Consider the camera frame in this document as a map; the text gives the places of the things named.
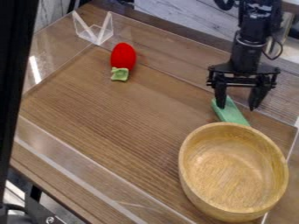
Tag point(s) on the brown wooden bowl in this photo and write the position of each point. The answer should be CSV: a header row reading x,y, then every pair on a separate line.
x,y
233,171

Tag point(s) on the clear acrylic corner bracket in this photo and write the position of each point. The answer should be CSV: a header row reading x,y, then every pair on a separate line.
x,y
97,34

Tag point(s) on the clear acrylic tray wall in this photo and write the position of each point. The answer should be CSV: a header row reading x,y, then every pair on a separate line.
x,y
98,140

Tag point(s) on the red plush strawberry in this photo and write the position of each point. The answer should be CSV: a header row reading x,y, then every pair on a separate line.
x,y
122,60

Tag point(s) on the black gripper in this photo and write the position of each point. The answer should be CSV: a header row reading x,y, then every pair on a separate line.
x,y
223,76

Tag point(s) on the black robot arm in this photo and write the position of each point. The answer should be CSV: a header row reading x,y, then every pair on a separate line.
x,y
259,19

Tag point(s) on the green stick block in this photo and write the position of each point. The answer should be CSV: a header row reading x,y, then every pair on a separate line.
x,y
229,114

